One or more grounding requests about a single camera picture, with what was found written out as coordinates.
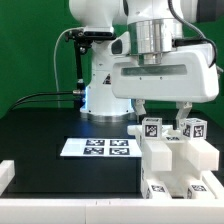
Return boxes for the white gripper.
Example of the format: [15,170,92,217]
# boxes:
[111,44,219,129]

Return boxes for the white cube front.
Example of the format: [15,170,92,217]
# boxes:
[182,118,207,139]

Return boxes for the white chair side frame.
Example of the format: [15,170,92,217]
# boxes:
[127,125,219,179]

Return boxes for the white chair seat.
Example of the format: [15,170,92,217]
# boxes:
[141,167,202,199]

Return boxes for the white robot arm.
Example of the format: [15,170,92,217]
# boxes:
[69,0,224,128]

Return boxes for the white marker sheet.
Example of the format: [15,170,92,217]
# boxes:
[61,138,142,158]

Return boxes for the white right barrier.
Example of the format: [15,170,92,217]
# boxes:
[202,171,224,200]

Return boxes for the white barrier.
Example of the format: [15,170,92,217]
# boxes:
[202,171,224,200]
[0,199,224,224]
[0,160,15,196]

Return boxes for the white left barrier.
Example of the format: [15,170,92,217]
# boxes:
[0,160,15,196]

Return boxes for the white front barrier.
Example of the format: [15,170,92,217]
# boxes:
[0,199,224,224]

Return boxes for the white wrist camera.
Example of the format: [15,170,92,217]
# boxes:
[110,31,131,56]

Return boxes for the black base cables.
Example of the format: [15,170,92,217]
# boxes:
[7,89,86,113]

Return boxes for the black camera stand pole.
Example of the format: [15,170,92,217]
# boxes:
[74,41,85,94]

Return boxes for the grey arm hose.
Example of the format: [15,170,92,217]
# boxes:
[167,0,219,68]

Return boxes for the black camera on stand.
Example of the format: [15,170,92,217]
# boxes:
[65,27,116,41]

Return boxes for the grey camera cable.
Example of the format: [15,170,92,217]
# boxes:
[53,27,81,109]

